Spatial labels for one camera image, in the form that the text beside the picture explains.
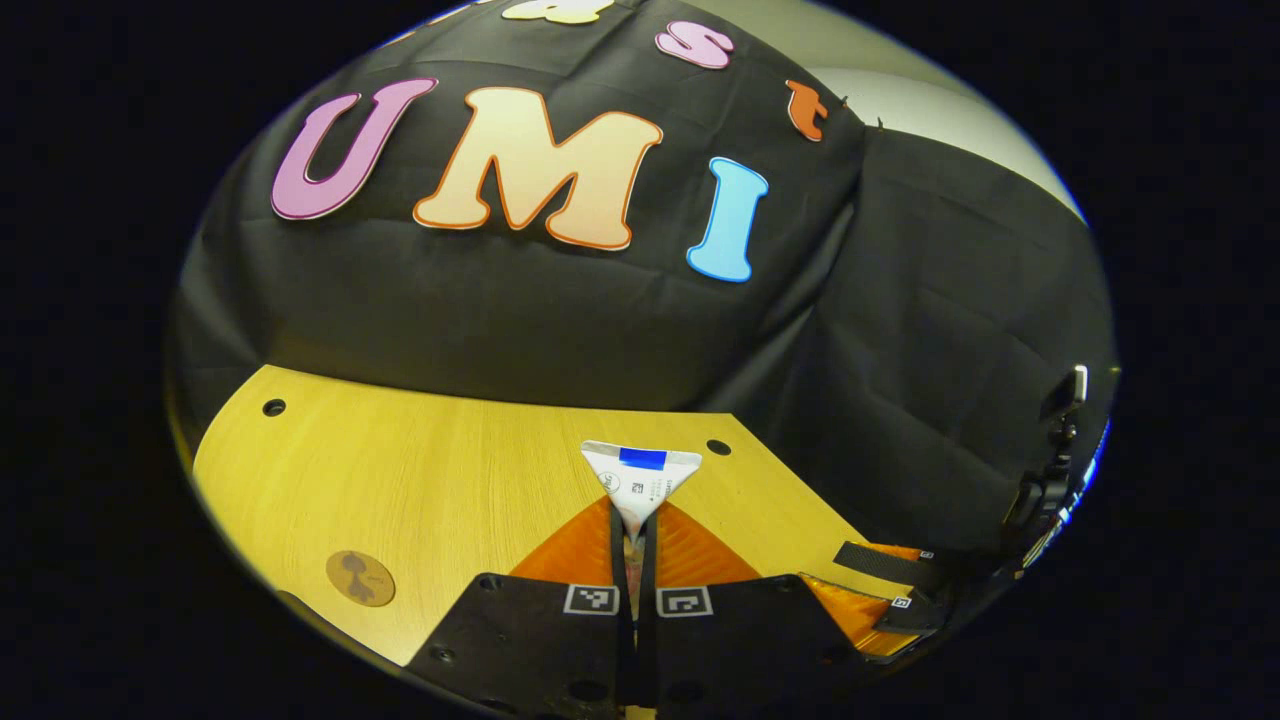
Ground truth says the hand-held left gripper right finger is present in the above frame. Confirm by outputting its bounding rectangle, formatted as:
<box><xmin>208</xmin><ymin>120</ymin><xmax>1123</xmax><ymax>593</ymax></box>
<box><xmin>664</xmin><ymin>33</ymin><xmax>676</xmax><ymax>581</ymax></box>
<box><xmin>640</xmin><ymin>500</ymin><xmax>883</xmax><ymax>709</ymax></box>

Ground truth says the round cork coaster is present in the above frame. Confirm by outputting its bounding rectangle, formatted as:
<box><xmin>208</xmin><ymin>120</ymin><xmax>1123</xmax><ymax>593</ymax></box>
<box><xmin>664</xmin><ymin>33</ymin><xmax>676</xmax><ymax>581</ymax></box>
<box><xmin>325</xmin><ymin>550</ymin><xmax>397</xmax><ymax>608</ymax></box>

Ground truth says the black backdrop cloth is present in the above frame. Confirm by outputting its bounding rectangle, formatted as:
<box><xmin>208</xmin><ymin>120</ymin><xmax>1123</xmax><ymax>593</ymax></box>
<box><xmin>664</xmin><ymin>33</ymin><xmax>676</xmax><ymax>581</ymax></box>
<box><xmin>165</xmin><ymin>0</ymin><xmax>1119</xmax><ymax>566</ymax></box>

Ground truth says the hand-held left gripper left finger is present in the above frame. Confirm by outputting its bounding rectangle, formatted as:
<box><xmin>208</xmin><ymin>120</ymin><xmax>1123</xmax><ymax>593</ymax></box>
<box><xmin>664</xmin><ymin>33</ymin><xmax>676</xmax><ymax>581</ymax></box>
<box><xmin>405</xmin><ymin>495</ymin><xmax>636</xmax><ymax>715</ymax></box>

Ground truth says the white toothpaste tube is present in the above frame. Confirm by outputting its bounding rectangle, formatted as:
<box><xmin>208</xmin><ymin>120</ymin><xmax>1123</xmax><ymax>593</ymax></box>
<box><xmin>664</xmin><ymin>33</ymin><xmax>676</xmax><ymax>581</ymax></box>
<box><xmin>581</xmin><ymin>440</ymin><xmax>704</xmax><ymax>576</ymax></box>

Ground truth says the wooden desktop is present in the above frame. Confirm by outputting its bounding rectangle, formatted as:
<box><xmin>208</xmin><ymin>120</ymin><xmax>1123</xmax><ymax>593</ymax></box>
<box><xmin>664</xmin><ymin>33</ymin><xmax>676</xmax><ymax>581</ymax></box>
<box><xmin>190</xmin><ymin>365</ymin><xmax>941</xmax><ymax>713</ymax></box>

